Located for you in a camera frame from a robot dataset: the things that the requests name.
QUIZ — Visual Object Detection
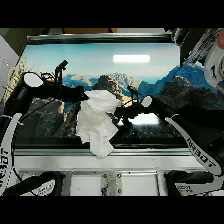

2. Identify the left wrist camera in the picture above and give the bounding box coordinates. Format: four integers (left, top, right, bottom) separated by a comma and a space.
54, 59, 70, 85

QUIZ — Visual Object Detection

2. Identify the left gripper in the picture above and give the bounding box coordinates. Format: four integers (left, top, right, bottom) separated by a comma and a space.
64, 85, 91, 103

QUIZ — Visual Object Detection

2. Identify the white long-sleeved shirt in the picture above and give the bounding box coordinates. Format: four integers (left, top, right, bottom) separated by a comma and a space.
75, 89, 122, 159

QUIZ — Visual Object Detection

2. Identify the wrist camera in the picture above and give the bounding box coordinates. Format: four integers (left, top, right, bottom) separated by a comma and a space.
126, 85, 145, 107
54, 59, 70, 85

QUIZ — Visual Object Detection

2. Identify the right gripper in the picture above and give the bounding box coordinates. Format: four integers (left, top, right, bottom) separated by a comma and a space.
114, 105, 143, 126

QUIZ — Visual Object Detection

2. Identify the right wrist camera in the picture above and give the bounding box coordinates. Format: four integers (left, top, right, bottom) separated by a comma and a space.
126, 85, 145, 107

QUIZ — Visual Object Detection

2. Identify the heap of clothes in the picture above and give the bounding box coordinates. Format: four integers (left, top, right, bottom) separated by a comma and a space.
171, 27, 224, 92

